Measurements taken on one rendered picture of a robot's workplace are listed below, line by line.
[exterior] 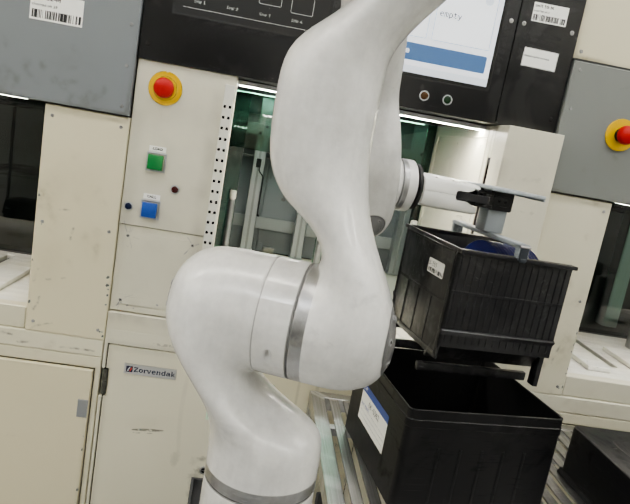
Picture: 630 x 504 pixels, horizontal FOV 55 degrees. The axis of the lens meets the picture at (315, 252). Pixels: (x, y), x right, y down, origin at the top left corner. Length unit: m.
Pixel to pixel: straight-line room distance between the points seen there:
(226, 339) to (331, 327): 0.10
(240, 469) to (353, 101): 0.37
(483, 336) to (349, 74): 0.56
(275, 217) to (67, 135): 1.04
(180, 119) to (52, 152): 0.27
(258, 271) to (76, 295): 0.85
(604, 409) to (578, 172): 0.57
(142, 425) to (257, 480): 0.86
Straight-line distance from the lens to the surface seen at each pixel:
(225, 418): 0.62
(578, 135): 1.44
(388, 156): 0.85
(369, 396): 1.14
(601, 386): 1.62
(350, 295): 0.56
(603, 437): 1.30
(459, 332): 0.98
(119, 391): 1.45
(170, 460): 1.51
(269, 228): 2.20
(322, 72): 0.56
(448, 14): 1.36
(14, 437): 1.56
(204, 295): 0.59
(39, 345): 1.46
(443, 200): 0.99
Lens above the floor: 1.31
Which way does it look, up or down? 11 degrees down
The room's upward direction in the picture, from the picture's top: 10 degrees clockwise
